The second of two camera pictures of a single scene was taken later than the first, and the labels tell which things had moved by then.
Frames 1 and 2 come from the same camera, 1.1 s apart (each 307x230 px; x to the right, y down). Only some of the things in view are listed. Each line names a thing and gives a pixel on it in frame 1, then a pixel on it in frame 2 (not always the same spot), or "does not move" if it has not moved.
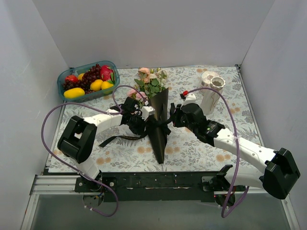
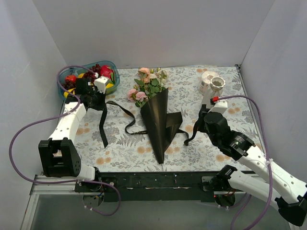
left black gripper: [143, 125] → [96, 101]
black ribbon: [161, 124] → [104, 127]
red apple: [72, 77] does not move
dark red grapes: [92, 74] does not move
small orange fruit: [79, 76] does not move
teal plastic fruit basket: [78, 84] does not move
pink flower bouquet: [149, 82] does not move
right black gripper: [175, 117] → [200, 122]
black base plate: [150, 186] does not move
